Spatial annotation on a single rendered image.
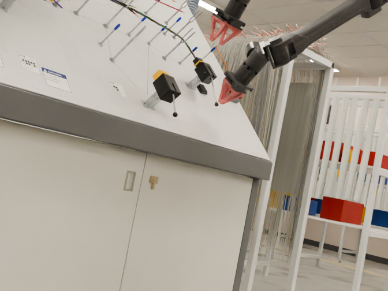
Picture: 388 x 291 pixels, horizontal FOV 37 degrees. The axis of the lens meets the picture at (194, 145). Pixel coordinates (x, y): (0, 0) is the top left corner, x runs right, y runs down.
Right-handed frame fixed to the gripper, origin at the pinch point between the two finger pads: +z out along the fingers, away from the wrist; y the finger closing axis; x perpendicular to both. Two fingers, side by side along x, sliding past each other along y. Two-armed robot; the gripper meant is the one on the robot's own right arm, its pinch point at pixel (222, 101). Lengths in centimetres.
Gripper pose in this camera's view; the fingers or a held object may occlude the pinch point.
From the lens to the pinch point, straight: 183.7
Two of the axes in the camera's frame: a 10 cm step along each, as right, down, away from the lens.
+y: -5.8, -0.8, -8.1
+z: -6.1, 7.0, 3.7
